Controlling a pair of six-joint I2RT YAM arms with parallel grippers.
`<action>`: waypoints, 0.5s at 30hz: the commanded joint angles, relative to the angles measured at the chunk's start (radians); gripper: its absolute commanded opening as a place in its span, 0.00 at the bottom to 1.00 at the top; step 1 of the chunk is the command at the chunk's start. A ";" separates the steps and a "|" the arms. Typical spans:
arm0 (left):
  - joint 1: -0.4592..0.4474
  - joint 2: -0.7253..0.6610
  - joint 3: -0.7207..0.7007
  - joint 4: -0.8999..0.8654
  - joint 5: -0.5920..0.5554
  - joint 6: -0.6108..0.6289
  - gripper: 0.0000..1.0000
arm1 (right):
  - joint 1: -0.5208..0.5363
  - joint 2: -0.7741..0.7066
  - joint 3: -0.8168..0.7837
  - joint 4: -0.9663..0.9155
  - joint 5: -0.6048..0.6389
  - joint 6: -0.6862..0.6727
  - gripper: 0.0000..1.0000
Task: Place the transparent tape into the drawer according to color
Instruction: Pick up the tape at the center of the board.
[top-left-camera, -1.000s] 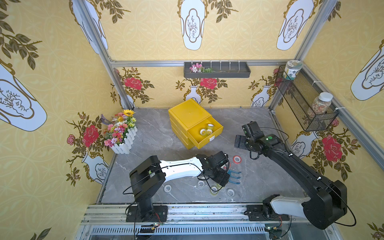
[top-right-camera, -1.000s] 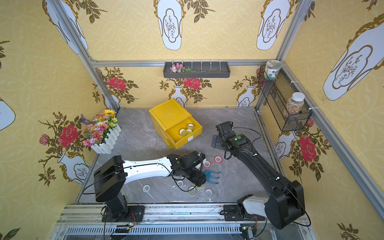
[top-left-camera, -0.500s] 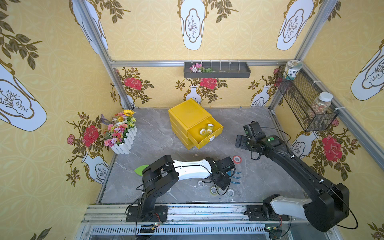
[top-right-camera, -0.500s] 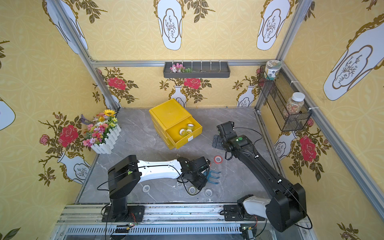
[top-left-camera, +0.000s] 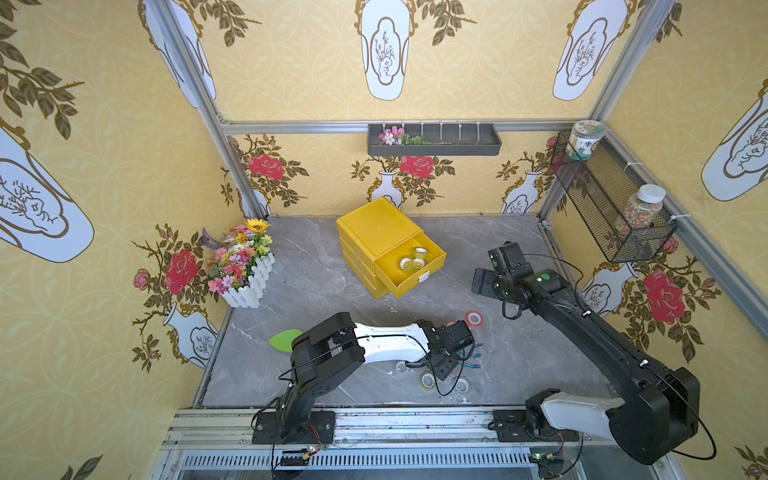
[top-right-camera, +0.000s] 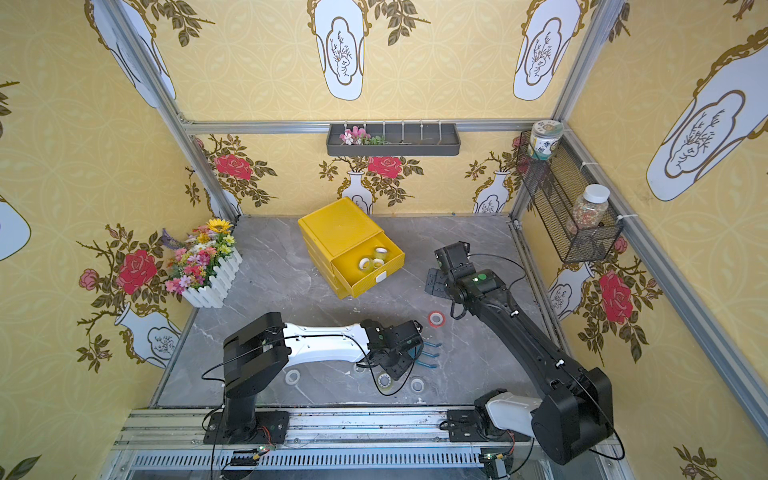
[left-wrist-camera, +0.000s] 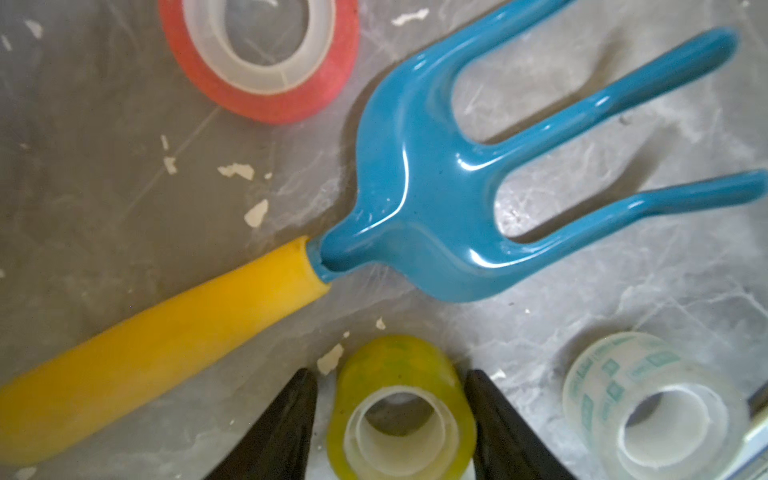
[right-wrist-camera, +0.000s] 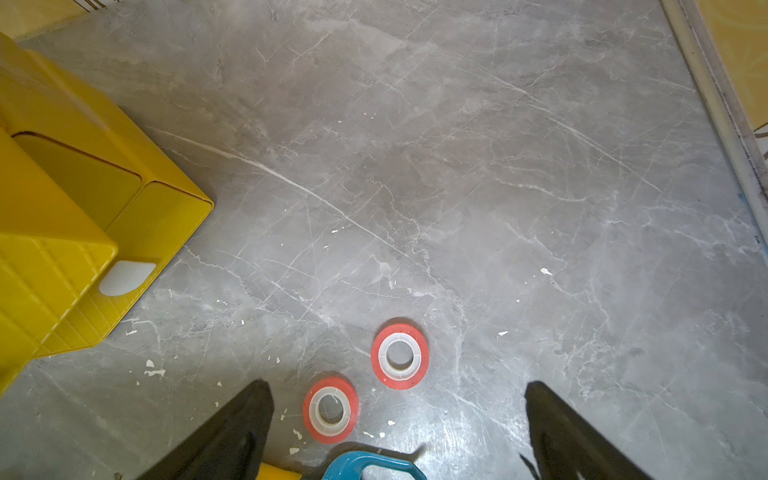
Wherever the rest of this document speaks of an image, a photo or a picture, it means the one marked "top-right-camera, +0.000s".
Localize yellow three-drawer cabinet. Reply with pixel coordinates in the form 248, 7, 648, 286
298, 198, 405, 299

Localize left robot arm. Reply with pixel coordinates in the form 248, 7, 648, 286
221, 312, 423, 433

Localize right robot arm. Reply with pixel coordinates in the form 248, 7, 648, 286
435, 242, 615, 465

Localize clear tape roll right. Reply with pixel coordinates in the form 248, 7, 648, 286
409, 377, 426, 394

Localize clear tape roll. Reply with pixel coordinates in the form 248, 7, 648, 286
409, 377, 426, 394
284, 369, 301, 386

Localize red tape roll right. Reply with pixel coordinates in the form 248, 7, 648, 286
427, 311, 446, 328

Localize clear tape roll left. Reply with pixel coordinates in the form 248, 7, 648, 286
284, 369, 301, 386

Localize jar with white lid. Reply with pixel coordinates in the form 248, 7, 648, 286
567, 184, 610, 234

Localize jar with green label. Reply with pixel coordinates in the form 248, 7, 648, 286
528, 119, 564, 161

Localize pink flowers in tray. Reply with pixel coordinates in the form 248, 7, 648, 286
339, 126, 386, 146

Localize flowers in white fence planter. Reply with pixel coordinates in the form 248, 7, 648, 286
161, 218, 243, 308

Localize blue rake with yellow handle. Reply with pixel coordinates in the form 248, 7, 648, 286
409, 341, 442, 369

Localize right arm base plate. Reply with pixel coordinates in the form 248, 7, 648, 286
438, 409, 531, 442

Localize black wire wall basket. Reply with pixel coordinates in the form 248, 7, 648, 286
509, 131, 624, 264

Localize grey wall shelf tray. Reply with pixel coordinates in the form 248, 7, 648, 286
326, 121, 462, 157

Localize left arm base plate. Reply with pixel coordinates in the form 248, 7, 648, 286
203, 410, 290, 445

